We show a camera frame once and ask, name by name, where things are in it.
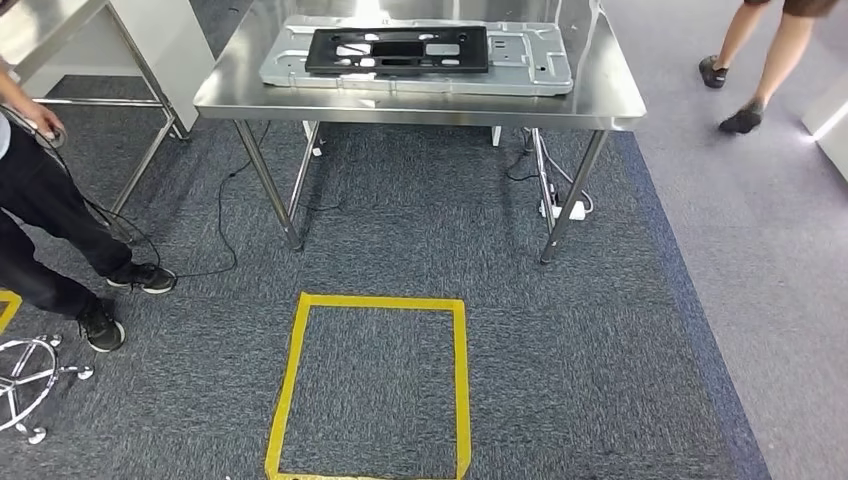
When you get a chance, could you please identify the person's hand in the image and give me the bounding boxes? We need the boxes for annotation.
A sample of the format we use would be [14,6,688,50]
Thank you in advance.
[23,99,66,142]

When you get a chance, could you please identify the grey handheld controller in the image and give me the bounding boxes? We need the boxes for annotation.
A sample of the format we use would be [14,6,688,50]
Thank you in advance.
[31,124,68,151]

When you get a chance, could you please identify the black plastic plate part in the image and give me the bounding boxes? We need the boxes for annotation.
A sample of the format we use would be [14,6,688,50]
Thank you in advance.
[304,25,490,76]

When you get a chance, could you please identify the stainless steel workbench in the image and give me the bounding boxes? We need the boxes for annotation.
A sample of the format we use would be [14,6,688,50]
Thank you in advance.
[193,0,647,265]

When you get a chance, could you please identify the person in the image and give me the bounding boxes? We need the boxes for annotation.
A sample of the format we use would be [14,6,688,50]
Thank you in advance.
[0,56,178,354]
[698,0,840,136]

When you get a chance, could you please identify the stainless steel table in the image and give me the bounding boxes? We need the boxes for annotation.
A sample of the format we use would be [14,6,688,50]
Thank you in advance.
[0,0,191,227]

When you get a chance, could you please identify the white cabinet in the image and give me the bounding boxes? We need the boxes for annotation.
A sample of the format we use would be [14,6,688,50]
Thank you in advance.
[19,0,217,134]

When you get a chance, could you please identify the black stool with chrome base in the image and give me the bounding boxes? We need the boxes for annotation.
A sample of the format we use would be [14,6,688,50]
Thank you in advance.
[0,334,95,446]

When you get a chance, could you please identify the stamped grey metal panel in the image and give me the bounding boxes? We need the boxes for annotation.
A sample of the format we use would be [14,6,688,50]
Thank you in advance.
[258,14,575,98]

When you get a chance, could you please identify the white power strip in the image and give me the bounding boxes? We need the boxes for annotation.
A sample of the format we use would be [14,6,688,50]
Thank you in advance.
[538,197,588,222]

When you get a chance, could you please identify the white lit display block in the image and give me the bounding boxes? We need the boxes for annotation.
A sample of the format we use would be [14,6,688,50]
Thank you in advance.
[801,69,848,183]

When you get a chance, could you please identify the black floor cable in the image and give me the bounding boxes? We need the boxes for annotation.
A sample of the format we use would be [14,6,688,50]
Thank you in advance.
[49,121,273,280]
[506,127,541,184]

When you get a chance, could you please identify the white power cable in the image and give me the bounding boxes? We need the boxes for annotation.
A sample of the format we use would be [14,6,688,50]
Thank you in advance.
[537,132,596,217]

